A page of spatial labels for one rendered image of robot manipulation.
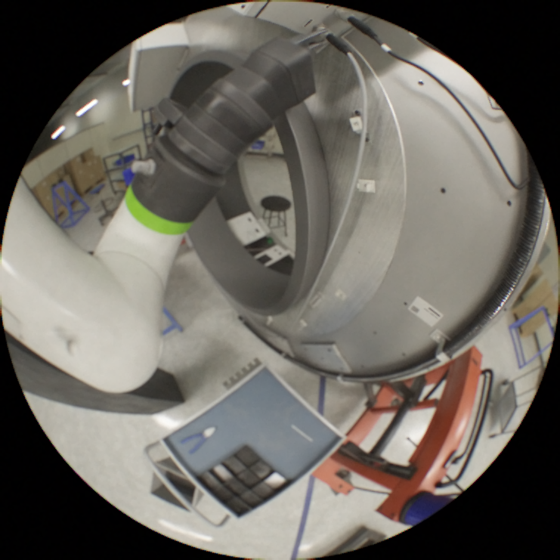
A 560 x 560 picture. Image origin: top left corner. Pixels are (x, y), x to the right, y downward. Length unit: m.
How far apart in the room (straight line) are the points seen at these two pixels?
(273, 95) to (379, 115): 0.12
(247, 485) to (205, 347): 1.07
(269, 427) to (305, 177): 0.74
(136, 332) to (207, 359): 1.35
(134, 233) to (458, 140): 0.33
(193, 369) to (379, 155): 1.51
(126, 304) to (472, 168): 0.32
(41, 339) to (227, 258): 0.83
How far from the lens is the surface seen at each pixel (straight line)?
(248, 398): 0.75
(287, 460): 0.79
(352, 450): 0.87
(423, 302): 0.28
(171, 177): 0.17
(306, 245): 0.27
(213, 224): 0.98
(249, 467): 0.78
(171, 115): 0.21
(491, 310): 0.26
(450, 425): 0.78
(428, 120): 0.23
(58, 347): 0.15
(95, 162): 7.79
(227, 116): 0.17
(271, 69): 0.18
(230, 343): 1.49
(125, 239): 0.21
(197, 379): 1.49
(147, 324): 0.16
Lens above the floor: 1.41
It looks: 52 degrees down
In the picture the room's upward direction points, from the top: 10 degrees clockwise
